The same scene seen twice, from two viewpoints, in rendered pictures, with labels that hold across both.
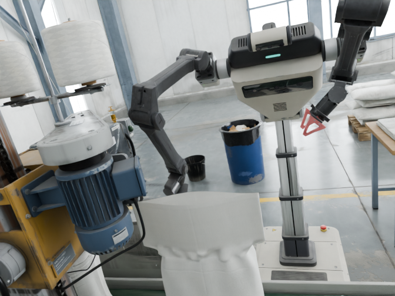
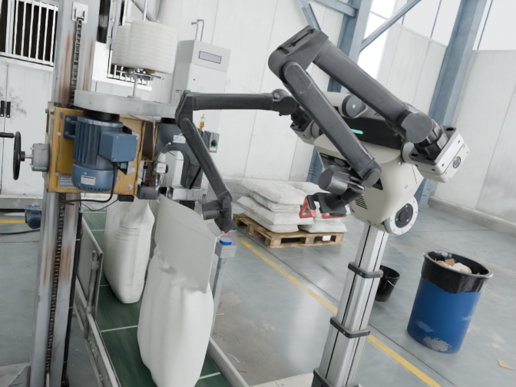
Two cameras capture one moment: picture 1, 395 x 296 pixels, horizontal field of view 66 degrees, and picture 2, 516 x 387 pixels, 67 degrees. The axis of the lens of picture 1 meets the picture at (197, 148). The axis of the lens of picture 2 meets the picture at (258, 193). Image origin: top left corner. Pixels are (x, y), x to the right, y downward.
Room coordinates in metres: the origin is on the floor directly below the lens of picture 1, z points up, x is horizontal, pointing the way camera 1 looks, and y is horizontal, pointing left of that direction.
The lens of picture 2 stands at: (0.04, -0.99, 1.48)
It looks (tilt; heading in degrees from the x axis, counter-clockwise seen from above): 12 degrees down; 37
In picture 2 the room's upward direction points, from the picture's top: 11 degrees clockwise
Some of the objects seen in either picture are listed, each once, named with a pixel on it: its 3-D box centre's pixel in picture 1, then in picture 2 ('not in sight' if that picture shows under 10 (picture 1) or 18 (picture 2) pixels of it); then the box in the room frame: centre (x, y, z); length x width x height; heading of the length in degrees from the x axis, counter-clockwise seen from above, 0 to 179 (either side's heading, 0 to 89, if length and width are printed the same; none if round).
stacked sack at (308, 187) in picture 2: not in sight; (315, 192); (4.48, 1.48, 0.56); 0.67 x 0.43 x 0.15; 73
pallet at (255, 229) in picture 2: not in sight; (288, 228); (4.16, 1.56, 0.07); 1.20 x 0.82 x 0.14; 165
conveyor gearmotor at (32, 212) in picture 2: not in sight; (37, 216); (1.31, 2.03, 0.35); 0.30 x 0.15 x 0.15; 73
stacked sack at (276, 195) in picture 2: not in sight; (289, 196); (3.82, 1.43, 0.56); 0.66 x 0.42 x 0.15; 163
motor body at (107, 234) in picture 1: (97, 204); (97, 154); (0.77, 0.30, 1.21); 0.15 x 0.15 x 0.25
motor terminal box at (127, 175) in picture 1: (130, 181); (118, 149); (0.78, 0.20, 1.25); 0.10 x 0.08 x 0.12; 8
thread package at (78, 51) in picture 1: (80, 54); (152, 47); (0.91, 0.27, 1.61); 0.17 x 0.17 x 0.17
